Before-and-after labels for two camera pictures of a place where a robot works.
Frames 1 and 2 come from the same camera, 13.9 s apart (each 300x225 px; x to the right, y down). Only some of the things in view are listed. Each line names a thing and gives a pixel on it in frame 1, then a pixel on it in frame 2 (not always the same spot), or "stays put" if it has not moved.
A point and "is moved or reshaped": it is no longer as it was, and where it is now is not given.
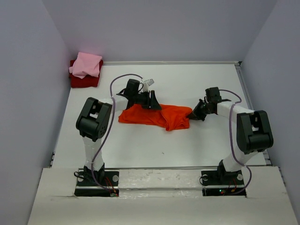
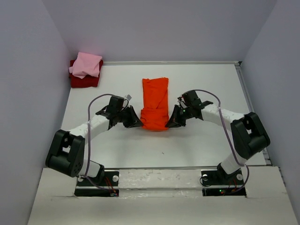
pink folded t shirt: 86,64 stays put
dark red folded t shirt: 87,81 stays put
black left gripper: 154,104 -> 133,121
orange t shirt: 171,117 is moved or reshaped
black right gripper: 196,115 -> 175,119
